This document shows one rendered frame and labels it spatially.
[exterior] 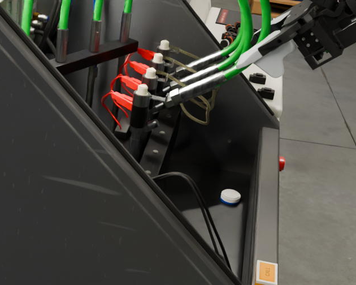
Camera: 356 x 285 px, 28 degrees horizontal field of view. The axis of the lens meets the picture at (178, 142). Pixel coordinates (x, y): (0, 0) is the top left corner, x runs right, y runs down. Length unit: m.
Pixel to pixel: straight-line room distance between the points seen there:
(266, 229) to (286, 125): 2.79
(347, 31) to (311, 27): 0.05
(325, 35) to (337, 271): 1.87
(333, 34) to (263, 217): 0.32
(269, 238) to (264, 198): 0.12
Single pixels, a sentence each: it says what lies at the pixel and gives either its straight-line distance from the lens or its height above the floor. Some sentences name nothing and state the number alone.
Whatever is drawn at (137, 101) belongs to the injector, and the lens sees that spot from 1.15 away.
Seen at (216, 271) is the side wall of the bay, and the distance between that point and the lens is 0.88.
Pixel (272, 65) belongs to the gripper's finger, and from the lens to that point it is 1.08.
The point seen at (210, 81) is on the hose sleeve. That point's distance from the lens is 1.13.
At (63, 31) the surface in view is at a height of 1.16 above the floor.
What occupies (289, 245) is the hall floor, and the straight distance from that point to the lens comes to 2.90.
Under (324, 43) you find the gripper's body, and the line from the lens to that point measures 1.05.
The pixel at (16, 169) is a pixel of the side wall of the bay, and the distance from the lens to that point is 0.86.
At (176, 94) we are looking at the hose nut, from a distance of 1.14.
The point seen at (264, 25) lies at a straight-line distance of 1.10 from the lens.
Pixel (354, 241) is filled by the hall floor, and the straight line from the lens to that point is 3.04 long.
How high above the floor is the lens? 1.55
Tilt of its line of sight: 26 degrees down
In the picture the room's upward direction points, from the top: 9 degrees clockwise
